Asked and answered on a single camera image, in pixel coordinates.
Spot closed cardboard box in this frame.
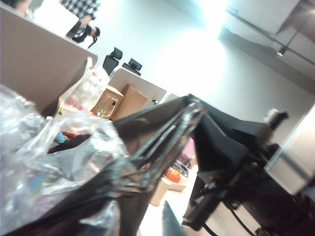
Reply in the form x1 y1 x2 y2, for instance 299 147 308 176
112 84 150 121

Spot white desk partition panel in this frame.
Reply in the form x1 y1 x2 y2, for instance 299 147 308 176
110 68 168 104

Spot white monitor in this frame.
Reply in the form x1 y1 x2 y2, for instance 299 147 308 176
31 0 79 38

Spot black garbage bag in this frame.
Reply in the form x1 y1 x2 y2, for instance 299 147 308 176
0 94 269 236

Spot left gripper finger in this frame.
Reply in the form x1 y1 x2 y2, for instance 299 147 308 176
161 199 189 236

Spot brown desk partition panel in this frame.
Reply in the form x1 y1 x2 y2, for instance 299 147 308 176
0 7 98 116

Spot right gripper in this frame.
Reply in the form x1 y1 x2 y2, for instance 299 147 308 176
183 159 261 231

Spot clear plastic bag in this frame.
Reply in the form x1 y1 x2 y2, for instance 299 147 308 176
0 85 128 236

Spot grey ceiling duct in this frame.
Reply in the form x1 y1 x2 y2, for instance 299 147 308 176
225 0 315 57

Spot black office chair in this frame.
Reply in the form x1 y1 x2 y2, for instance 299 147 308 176
122 58 143 77
102 46 124 77

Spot beige plastic bin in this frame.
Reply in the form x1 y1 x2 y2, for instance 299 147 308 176
150 167 190 207

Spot clear bag of bottles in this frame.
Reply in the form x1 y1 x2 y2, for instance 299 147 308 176
55 56 110 118

